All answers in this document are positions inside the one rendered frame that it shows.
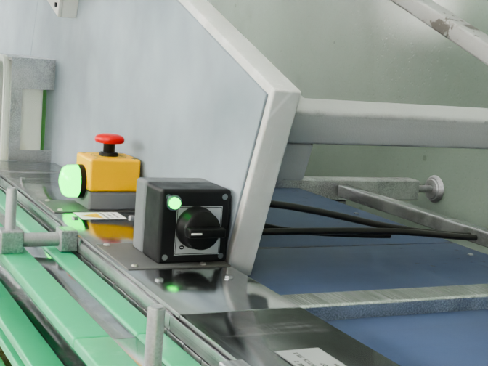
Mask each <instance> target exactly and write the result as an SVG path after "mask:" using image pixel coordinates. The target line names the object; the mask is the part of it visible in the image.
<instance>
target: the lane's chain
mask: <svg viewBox="0 0 488 366"><path fill-rule="evenodd" d="M0 190H1V191H2V192H3V193H4V194H6V190H5V189H4V188H3V187H1V186H0ZM17 205H18V206H19V207H21V209H23V210H24V211H25V212H26V213H27V214H28V215H29V216H31V217H32V218H33V219H34V220H35V221H37V222H38V223H39V224H40V225H41V226H42V227H43V228H44V229H45V230H46V231H48V232H54V231H53V230H51V229H50V228H49V227H48V226H47V225H45V223H43V222H42V221H41V220H40V219H39V218H38V217H36V216H35V215H34V214H33V213H31V212H30V211H29V210H28V209H27V208H26V207H25V206H24V205H23V204H21V203H20V202H19V201H18V200H17ZM72 253H73V254H74V255H75V256H77V257H78V258H79V259H80V260H81V261H82V262H83V263H85V265H87V266H88V267H89V268H90V269H91V270H92V271H94V272H95V273H96V274H97V275H98V276H100V277H101V278H102V279H103V280H104V281H105V282H106V283H107V284H108V285H109V286H111V287H112V288H113V289H114V290H115V291H117V292H118V293H119V294H120V295H121V296H123V297H124V298H125V299H126V300H127V301H128V302H129V303H130V304H131V305H132V306H134V307H135V308H136V309H137V310H138V311H139V312H141V313H142V314H143V315H144V316H145V317H147V310H145V309H144V308H143V307H142V306H140V305H139V304H138V303H137V302H136V301H135V300H134V299H133V298H131V297H130V296H129V295H128V294H127V293H125V292H124V291H123V290H122V289H120V288H119V287H118V286H117V285H116V284H115V283H114V282H113V281H111V280H110V279H109V278H108V277H106V276H105V275H104V274H103V273H102V272H101V271H99V270H98V268H96V267H95V266H94V265H93V264H91V263H90V262H89V261H88V260H87V259H85V258H84V257H83V256H82V255H81V254H80V253H79V252H78V251H73V252H72ZM164 333H165V334H166V335H167V336H168V337H169V338H170V339H171V340H172V341H174V342H175V343H176V344H177V345H178V346H180V347H181V348H182V349H183V350H184V351H185V352H187V353H188V354H189V355H190V356H191V357H192V358H193V359H194V360H195V361H196V362H198V363H199V364H200V365H201V366H211V365H209V364H208V363H207V362H206V361H205V360H204V359H203V358H202V357H200V356H199V355H198V354H197V353H195V352H194V351H193V350H192V349H191V348H190V347H189V346H188V345H187V344H185V343H184V342H183V341H182V340H180V339H179V338H178V337H177V336H175V335H174V334H173V333H172V332H171V331H170V330H169V329H168V328H166V327H165V326H164Z"/></svg>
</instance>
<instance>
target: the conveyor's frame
mask: <svg viewBox="0 0 488 366"><path fill-rule="evenodd" d="M61 170H62V167H61V166H59V165H57V164H56V163H34V162H0V186H1V187H3V188H4V189H5V190H6V191H7V188H8V187H16V188H17V200H18V201H19V202H20V203H21V204H23V205H24V206H25V207H26V208H27V209H28V210H29V211H30V212H31V213H33V214H34V215H35V216H36V217H38V218H39V219H40V220H41V221H42V222H43V223H45V225H47V226H48V227H49V228H50V229H51V230H53V231H54V232H56V227H73V228H74V229H76V230H77V231H78V235H79V236H80V237H82V238H83V242H81V244H80V246H79V245H77V251H78V252H79V253H80V254H81V255H82V256H83V257H84V258H85V259H87V260H88V261H89V262H90V263H91V264H93V265H94V266H95V267H96V268H98V270H99V271H101V272H102V273H103V274H104V275H105V276H106V277H108V278H109V279H110V280H111V281H113V282H114V283H115V284H116V285H117V286H118V287H119V288H120V289H122V290H123V291H124V292H125V293H127V294H128V295H129V296H130V297H131V298H133V299H134V300H135V301H136V302H137V303H138V304H139V305H140V306H142V307H143V308H144V309H145V310H147V308H148V306H149V305H151V304H161V305H163V306H164V307H165V308H166V313H165V323H164V326H165V327H166V328H168V329H169V330H170V331H171V332H172V333H173V334H174V335H175V336H177V337H178V338H179V339H180V340H182V341H183V342H184V343H185V344H187V345H188V346H189V347H190V348H191V349H192V350H193V351H194V352H195V353H197V354H198V355H199V356H200V357H202V358H203V359H204V360H205V361H206V362H207V363H208V364H209V365H211V366H219V363H220V362H222V361H230V360H239V359H242V360H244V361H245V362H246V363H248V364H249V365H250V366H401V365H398V364H397V363H395V362H393V361H392V360H390V359H389V358H387V357H385V356H383V355H382V354H380V353H378V352H376V351H375V350H373V349H371V348H370V347H368V346H366V345H364V344H363V343H361V342H359V341H358V340H356V339H354V338H352V337H351V336H350V335H347V334H346V333H344V332H342V331H341V330H339V329H338V328H335V327H333V326H332V325H330V324H329V323H327V322H326V321H324V320H321V319H320V318H319V317H317V316H315V315H313V314H312V313H310V312H308V311H307V310H305V309H303V308H301V307H300V306H298V305H296V304H295V303H293V302H292V301H289V300H287V299H286V298H284V297H283V296H281V295H279V294H278V293H275V292H274V291H273V290H271V289H269V288H267V287H266V286H264V285H262V284H261V283H259V282H257V281H255V280H254V279H252V278H250V277H249V276H247V275H245V274H243V273H242V272H240V271H238V270H237V269H235V268H233V267H202V268H183V269H145V270H127V269H125V268H124V267H123V266H121V265H120V264H119V263H118V262H117V261H115V260H114V259H113V258H111V257H110V256H109V255H107V254H106V253H105V252H104V251H102V250H101V249H100V248H98V247H97V246H96V244H104V243H133V239H134V217H135V212H72V213H54V212H53V211H51V210H50V209H48V208H47V207H46V206H45V205H44V204H42V203H41V202H40V201H39V200H46V199H50V200H75V197H67V196H65V195H63V194H62V192H61V189H60V186H59V177H60V172H61Z"/></svg>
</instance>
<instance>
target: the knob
mask: <svg viewBox="0 0 488 366"><path fill-rule="evenodd" d="M176 236H177V237H178V239H179V241H180V243H181V244H183V245H185V246H186V247H188V248H191V249H196V250H205V249H208V248H210V247H211V246H213V245H214V244H215V243H216V241H217V240H218V239H219V238H225V236H226V230H225V228H223V227H220V223H219V220H218V219H217V218H216V217H215V216H214V215H213V214H212V213H211V212H210V211H209V210H208V209H207V208H204V207H201V206H193V207H191V208H188V209H187V210H185V211H184V212H183V213H182V214H181V215H180V217H179V218H178V220H177V223H176Z"/></svg>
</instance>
